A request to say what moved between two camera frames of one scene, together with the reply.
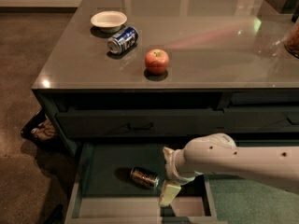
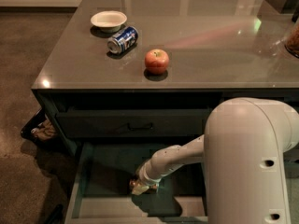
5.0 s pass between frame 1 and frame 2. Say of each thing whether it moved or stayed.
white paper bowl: stayed
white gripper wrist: moved
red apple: stayed
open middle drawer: stayed
